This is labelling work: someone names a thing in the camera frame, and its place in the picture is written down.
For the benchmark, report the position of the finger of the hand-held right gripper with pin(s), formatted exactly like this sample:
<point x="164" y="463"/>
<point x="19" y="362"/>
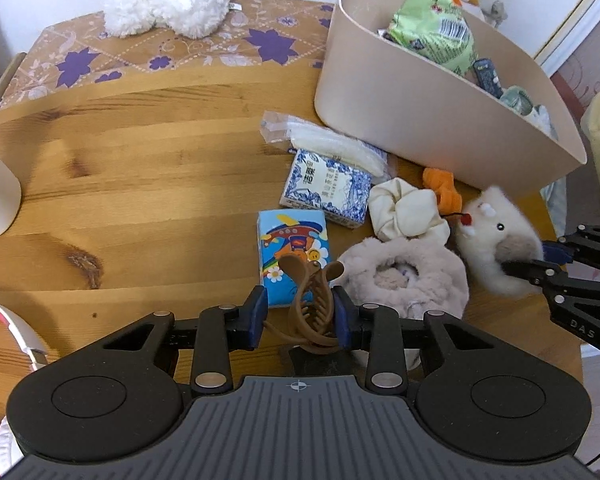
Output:
<point x="555" y="251"/>
<point x="522" y="268"/>

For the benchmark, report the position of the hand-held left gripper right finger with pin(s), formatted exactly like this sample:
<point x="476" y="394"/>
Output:
<point x="341" y="317"/>

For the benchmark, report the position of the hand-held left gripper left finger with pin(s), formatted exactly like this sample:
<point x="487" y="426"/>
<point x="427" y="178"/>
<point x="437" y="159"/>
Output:
<point x="255" y="317"/>

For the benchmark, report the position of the white plush cat toy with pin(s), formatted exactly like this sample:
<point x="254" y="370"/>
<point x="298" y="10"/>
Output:
<point x="495" y="240"/>

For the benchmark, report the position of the brown hair claw clip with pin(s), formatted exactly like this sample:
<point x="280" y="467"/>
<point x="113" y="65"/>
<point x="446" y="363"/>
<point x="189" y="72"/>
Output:
<point x="305" y="300"/>

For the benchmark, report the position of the fluffy taupe scrunchie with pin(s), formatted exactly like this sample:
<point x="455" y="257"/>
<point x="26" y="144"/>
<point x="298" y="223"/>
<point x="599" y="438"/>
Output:
<point x="405" y="280"/>

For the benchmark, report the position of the cartoon blue tissue pack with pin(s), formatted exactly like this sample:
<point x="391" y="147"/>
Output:
<point x="290" y="240"/>

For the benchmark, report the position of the small orange plush toy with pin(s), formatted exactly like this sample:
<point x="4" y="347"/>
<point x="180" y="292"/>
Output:
<point x="442" y="187"/>

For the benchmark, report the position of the cream scrunchie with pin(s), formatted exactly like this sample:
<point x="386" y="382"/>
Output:
<point x="405" y="210"/>

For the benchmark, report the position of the blue white tissue pack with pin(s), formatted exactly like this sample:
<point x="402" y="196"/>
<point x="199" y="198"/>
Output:
<point x="325" y="185"/>

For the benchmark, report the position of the pale green fuzzy cloth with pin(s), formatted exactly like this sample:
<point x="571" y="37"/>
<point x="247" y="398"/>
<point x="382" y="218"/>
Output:
<point x="515" y="100"/>

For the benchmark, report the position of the clear packet of white items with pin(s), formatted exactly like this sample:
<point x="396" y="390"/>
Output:
<point x="325" y="140"/>

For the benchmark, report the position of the dark long pencil box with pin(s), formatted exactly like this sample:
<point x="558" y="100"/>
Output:
<point x="487" y="77"/>

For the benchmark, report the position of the beige storage bin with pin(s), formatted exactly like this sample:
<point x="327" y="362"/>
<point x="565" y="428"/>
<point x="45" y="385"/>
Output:
<point x="405" y="110"/>

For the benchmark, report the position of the light green snack packet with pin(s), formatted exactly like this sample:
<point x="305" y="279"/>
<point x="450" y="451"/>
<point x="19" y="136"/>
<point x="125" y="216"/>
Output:
<point x="430" y="25"/>

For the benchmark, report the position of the wooden desk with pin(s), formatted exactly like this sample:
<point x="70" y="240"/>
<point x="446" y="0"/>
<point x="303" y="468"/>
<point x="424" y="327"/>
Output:
<point x="130" y="185"/>

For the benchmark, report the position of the white pink headphones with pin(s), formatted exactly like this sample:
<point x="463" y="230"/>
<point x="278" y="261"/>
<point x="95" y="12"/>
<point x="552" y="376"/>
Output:
<point x="10" y="330"/>

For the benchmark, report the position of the brown floral cloth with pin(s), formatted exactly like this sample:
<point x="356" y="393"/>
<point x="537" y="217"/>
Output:
<point x="180" y="45"/>

